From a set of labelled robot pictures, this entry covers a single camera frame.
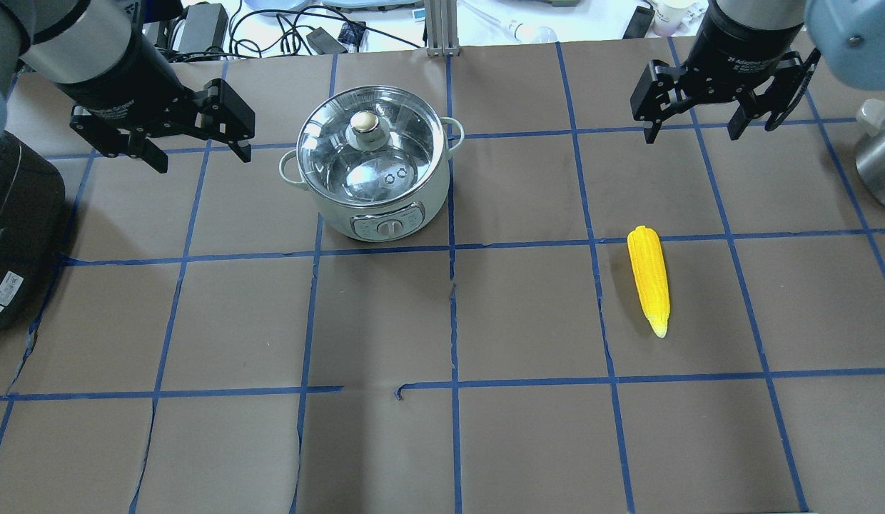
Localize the black rice cooker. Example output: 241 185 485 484
0 131 66 330

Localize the glass pot lid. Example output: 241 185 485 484
292 85 450 207

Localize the aluminium frame post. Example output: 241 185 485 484
424 0 461 58

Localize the brown paper table cover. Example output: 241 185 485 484
0 39 885 513

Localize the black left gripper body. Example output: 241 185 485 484
56 31 205 141

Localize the steel kettle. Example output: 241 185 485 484
856 99 885 207

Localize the yellow corn cob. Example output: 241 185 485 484
627 225 671 338

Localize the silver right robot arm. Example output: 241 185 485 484
629 1 885 143

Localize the black power adapter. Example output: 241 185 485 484
175 3 228 56

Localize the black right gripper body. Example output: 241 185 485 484
677 7 804 104

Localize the white electric cooking pot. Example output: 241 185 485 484
278 116 465 243

